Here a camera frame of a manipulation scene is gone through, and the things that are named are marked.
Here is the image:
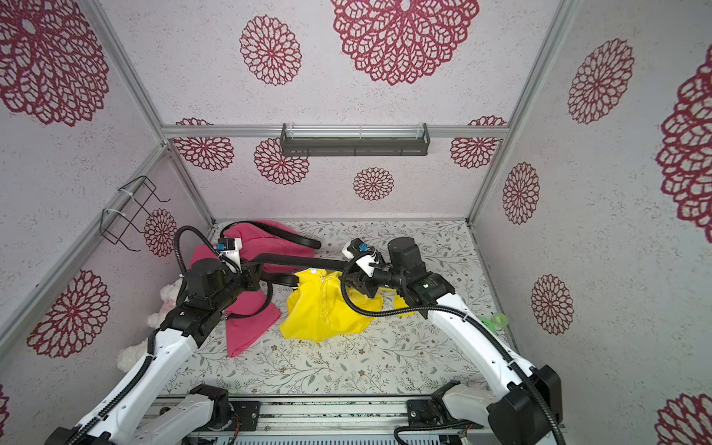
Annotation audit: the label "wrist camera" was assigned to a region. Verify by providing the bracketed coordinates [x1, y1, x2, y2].
[215, 237, 243, 270]
[342, 238, 386, 277]

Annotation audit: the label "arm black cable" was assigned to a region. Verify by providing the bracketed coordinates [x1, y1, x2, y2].
[340, 252, 568, 445]
[63, 224, 240, 445]

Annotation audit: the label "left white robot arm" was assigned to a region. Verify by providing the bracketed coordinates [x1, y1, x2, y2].
[46, 258, 263, 444]

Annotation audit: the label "metal base rail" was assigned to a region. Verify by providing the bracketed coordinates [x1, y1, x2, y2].
[130, 396, 563, 445]

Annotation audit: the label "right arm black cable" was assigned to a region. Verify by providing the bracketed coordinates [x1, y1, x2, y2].
[340, 252, 568, 445]

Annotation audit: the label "white plush toy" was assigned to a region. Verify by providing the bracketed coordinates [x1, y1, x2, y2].
[116, 278, 183, 373]

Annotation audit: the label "yellow trousers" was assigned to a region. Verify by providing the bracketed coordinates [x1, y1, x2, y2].
[279, 268, 415, 343]

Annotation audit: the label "black wire wall rack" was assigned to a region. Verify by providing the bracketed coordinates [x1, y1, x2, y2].
[98, 175, 171, 253]

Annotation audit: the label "green plastic toy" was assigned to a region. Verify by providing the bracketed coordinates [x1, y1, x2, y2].
[478, 313, 509, 332]

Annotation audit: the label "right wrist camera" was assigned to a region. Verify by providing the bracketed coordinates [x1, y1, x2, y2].
[342, 238, 386, 277]

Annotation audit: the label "pink trousers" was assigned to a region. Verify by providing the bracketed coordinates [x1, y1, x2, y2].
[177, 221, 322, 357]

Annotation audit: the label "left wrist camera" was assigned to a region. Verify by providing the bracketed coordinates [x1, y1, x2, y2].
[215, 237, 243, 270]

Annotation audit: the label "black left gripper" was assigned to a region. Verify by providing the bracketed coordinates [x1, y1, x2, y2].
[210, 258, 261, 313]

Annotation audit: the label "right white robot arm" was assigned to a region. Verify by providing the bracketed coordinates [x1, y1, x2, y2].
[341, 237, 566, 444]

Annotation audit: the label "black wall shelf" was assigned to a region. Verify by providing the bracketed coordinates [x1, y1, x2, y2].
[279, 123, 431, 158]

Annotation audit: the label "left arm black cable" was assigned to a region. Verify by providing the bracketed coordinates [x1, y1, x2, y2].
[63, 224, 240, 445]

